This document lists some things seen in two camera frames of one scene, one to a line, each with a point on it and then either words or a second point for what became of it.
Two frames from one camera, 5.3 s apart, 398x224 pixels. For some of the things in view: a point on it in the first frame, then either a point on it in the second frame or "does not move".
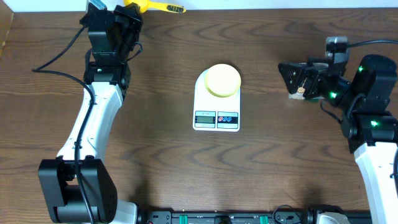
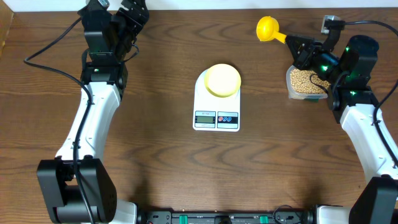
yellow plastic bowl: (222, 80) does not move
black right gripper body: (320, 84) → (313, 60)
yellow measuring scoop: (145, 5) → (267, 28)
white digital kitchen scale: (211, 112) does not move
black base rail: (223, 216) does not move
